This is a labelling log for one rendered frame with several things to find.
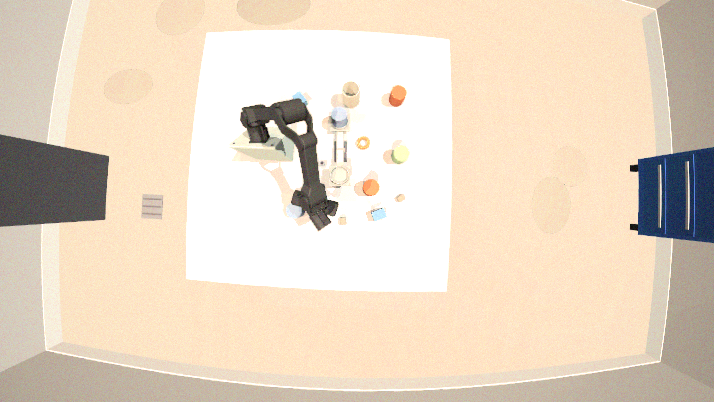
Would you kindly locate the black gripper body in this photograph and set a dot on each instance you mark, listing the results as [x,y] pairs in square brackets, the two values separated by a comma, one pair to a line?
[331,209]

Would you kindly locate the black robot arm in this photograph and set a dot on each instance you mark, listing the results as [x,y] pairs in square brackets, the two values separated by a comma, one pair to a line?
[312,197]

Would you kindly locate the tan cup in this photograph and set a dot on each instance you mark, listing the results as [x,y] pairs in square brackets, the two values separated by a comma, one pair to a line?
[350,94]

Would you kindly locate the small blue block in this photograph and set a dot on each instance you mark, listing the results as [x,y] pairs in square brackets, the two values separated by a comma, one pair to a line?
[299,95]
[378,214]

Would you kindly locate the orange ring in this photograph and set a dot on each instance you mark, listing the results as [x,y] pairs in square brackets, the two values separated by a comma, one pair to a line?
[363,138]

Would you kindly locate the orange cylinder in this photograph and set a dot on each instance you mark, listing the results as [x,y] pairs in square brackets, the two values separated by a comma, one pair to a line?
[370,187]
[397,95]

